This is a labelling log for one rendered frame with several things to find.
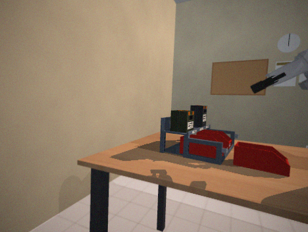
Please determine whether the dark grey tool case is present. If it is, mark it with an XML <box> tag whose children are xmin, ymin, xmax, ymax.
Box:
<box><xmin>190</xmin><ymin>105</ymin><xmax>207</xmax><ymax>127</ymax></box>

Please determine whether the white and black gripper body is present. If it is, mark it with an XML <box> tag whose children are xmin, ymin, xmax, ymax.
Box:
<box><xmin>265</xmin><ymin>56</ymin><xmax>308</xmax><ymax>86</ymax></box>

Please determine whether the olive green tool case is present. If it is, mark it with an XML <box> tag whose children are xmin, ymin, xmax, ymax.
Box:
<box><xmin>170</xmin><ymin>110</ymin><xmax>195</xmax><ymax>133</ymax></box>

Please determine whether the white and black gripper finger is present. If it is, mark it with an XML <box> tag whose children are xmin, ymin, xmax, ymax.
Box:
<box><xmin>251</xmin><ymin>72</ymin><xmax>286</xmax><ymax>94</ymax></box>

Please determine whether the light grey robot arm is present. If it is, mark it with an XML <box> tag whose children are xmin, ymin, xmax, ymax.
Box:
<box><xmin>297</xmin><ymin>49</ymin><xmax>308</xmax><ymax>90</ymax></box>

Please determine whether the red bin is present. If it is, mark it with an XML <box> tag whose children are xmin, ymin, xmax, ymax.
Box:
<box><xmin>233</xmin><ymin>142</ymin><xmax>290</xmax><ymax>177</ymax></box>
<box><xmin>196</xmin><ymin>129</ymin><xmax>232</xmax><ymax>149</ymax></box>
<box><xmin>180</xmin><ymin>134</ymin><xmax>218</xmax><ymax>158</ymax></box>

